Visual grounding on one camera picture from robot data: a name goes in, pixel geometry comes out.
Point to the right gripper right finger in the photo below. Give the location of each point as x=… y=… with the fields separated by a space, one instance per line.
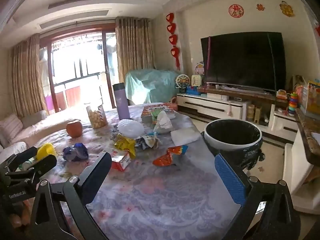
x=233 y=178

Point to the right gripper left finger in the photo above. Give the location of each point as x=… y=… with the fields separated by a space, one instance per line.
x=92 y=178

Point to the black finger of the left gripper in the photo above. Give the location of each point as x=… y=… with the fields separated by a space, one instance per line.
x=15 y=160

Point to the yellow foam fruit net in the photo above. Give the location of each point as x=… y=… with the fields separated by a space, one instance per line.
x=45 y=150

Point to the red white small box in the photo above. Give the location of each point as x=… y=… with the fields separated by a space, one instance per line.
x=120 y=159

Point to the yellow snack wrapper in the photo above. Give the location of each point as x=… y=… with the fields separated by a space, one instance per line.
x=126 y=144

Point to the white foam fruit net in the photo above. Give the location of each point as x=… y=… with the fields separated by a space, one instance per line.
x=130 y=128

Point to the white printed snack bag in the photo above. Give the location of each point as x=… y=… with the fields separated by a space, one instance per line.
x=149 y=140

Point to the orange blue snack wrapper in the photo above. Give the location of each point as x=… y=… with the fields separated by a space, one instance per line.
x=172 y=157

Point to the white sponge block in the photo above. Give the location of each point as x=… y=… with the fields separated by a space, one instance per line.
x=185 y=136

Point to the white plastic bag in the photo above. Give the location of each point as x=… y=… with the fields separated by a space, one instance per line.
x=163 y=123

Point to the white trash bin black liner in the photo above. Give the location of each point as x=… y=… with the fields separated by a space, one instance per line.
x=239 y=139

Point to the pink striped sofa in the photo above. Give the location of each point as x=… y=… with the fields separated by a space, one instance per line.
x=17 y=134

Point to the red apple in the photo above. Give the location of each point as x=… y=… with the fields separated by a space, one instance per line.
x=74 y=129

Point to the left beige curtain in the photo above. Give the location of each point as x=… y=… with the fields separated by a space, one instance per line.
x=25 y=78

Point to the beige curtain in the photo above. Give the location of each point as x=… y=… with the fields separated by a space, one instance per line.
x=134 y=45
x=25 y=78

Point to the jar of round snacks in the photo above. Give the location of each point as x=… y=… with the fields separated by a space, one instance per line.
x=97 y=117

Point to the floral purple tablecloth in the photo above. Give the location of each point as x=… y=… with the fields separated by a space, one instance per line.
x=187 y=201

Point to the purple thermos bottle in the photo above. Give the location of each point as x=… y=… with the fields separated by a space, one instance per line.
x=121 y=101

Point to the white tv cabinet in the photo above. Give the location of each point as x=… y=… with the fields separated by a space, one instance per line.
x=264 y=115

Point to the stack of books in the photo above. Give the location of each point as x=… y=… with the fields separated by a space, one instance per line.
x=150 y=112

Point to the pink kettlebell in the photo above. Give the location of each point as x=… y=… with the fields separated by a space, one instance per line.
x=174 y=104

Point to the teal covered furniture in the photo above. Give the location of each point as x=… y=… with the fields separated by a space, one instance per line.
x=150 y=86

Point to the toy telephone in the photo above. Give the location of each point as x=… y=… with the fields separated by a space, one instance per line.
x=196 y=80

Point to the toy ferris wheel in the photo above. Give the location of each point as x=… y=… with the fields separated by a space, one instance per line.
x=182 y=82

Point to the black flat television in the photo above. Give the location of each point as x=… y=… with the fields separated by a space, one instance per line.
x=249 y=59

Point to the right beige curtain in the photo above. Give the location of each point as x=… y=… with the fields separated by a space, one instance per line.
x=134 y=45

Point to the red hanging heart ornament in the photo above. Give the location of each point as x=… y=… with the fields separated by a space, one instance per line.
x=173 y=39

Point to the rainbow stacking ring toy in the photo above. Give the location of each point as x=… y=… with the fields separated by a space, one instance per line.
x=293 y=103

